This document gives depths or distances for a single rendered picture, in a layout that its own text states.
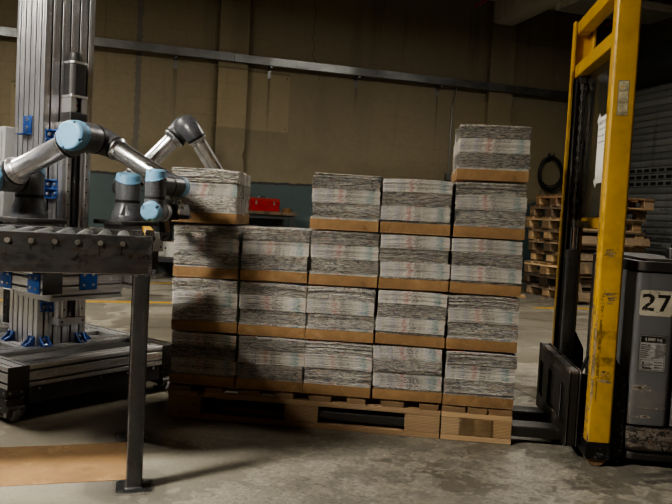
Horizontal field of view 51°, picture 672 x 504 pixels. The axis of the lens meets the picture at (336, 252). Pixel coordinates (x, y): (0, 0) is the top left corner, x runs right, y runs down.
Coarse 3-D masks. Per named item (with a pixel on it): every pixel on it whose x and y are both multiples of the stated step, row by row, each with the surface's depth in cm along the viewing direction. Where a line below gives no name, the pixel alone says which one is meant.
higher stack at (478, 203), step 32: (480, 128) 282; (512, 128) 281; (480, 160) 282; (512, 160) 281; (480, 192) 283; (512, 192) 281; (480, 224) 284; (512, 224) 283; (448, 256) 308; (480, 256) 284; (512, 256) 283; (448, 320) 286; (480, 320) 285; (512, 320) 284; (448, 352) 287; (480, 352) 287; (448, 384) 288; (480, 384) 286; (512, 384) 285; (448, 416) 288; (480, 416) 287
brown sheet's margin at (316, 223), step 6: (312, 222) 290; (318, 222) 290; (324, 222) 290; (330, 222) 290; (336, 222) 289; (342, 222) 289; (348, 222) 289; (354, 222) 288; (360, 222) 288; (366, 222) 288; (372, 222) 288; (378, 222) 288; (318, 228) 290; (324, 228) 290; (330, 228) 290; (336, 228) 290; (342, 228) 289; (348, 228) 289; (354, 228) 289; (360, 228) 288; (366, 228) 288; (372, 228) 288; (378, 228) 289
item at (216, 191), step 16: (192, 176) 293; (208, 176) 293; (224, 176) 293; (240, 176) 297; (192, 192) 294; (208, 192) 296; (224, 192) 294; (240, 192) 302; (192, 208) 294; (208, 208) 294; (224, 208) 294; (224, 224) 296
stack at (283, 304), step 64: (192, 256) 297; (256, 256) 294; (320, 256) 292; (384, 256) 289; (192, 320) 298; (256, 320) 295; (320, 320) 293; (384, 320) 289; (192, 384) 303; (384, 384) 291
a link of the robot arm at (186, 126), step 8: (184, 120) 346; (192, 120) 347; (176, 128) 349; (184, 128) 345; (192, 128) 345; (200, 128) 348; (184, 136) 347; (192, 136) 345; (200, 136) 346; (192, 144) 347; (200, 144) 347; (208, 144) 351; (200, 152) 348; (208, 152) 349; (208, 160) 349; (216, 160) 352; (208, 168) 351; (216, 168) 351
